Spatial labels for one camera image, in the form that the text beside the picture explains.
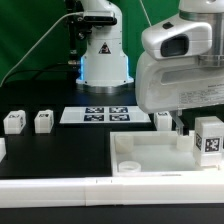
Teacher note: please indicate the white obstacle bar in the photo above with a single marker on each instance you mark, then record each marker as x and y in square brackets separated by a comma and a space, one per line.
[208, 188]
[2, 149]

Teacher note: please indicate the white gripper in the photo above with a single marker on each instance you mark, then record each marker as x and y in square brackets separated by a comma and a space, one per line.
[177, 84]

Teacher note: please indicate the white front obstacle bar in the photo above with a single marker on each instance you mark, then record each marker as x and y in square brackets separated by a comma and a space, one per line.
[208, 188]

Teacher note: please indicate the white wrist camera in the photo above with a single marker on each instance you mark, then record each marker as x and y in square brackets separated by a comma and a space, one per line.
[176, 37]

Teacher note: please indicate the white marker plate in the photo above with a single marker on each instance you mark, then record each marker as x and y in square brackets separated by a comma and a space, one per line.
[103, 114]

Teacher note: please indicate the white left obstacle bar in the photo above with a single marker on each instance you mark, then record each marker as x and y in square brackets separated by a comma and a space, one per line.
[2, 149]

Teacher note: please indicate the white square tabletop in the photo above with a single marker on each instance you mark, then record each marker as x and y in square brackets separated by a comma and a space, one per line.
[152, 153]

